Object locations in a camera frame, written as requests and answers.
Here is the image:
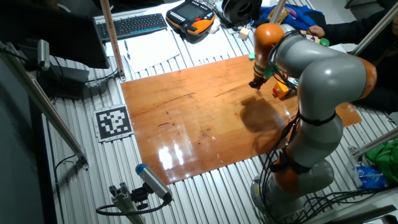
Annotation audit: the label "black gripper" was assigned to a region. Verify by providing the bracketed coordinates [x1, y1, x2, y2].
[248, 73, 268, 91]

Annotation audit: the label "yellow box with red button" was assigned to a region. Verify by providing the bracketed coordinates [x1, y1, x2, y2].
[271, 81, 292, 101]

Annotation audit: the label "black sleeved forearm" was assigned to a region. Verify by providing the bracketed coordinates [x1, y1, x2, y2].
[322, 8, 398, 48]

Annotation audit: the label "grey box with green button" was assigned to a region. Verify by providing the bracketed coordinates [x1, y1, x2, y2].
[286, 77, 300, 91]

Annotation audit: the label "grey box with red button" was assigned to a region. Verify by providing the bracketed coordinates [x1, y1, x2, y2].
[305, 32, 322, 45]

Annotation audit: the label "bare person hand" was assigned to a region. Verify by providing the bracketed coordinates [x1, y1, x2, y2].
[307, 24, 326, 39]

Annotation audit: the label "small wooden cube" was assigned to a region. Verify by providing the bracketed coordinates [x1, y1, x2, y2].
[238, 27, 251, 42]

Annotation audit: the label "brown wooden board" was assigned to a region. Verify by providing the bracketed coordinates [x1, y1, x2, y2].
[120, 54, 363, 186]

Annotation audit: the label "black filament spool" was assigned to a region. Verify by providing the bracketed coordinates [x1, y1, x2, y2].
[221, 0, 263, 28]

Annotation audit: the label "blue cloth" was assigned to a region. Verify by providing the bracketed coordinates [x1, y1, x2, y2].
[251, 4, 328, 32]

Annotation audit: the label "black and orange teach pendant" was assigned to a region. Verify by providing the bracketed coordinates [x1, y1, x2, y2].
[165, 0, 216, 45]

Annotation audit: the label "white printed paper sheet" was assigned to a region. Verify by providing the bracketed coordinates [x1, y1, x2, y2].
[123, 29, 181, 73]

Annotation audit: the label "black computer keyboard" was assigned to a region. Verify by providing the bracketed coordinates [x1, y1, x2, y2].
[96, 12, 169, 43]

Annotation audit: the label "black and white fiducial marker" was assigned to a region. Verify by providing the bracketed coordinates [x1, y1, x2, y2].
[93, 103, 135, 144]

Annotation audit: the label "blue plastic bag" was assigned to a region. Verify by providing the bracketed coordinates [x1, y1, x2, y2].
[352, 164, 388, 190]

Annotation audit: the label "green cloth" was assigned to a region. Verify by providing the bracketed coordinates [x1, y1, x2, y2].
[364, 139, 398, 188]

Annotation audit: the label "black desktop box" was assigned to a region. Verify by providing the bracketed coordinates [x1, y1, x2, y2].
[36, 63, 91, 101]

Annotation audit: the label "black computer monitor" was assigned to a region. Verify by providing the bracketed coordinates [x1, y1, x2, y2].
[0, 0, 111, 70]

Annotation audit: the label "slanted aluminium profile beam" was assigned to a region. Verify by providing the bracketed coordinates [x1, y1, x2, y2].
[0, 41, 90, 170]

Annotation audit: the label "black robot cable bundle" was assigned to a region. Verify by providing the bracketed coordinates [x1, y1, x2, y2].
[257, 29, 312, 218]

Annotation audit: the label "silver depth camera blue end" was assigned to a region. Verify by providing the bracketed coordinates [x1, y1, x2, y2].
[135, 163, 174, 203]

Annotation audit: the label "black floor cables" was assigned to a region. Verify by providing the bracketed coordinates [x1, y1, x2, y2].
[300, 185, 398, 218]

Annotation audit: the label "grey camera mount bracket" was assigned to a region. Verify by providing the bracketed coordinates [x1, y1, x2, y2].
[108, 181, 150, 224]

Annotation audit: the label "black camera cable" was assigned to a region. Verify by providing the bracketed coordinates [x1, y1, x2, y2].
[95, 194, 170, 217]

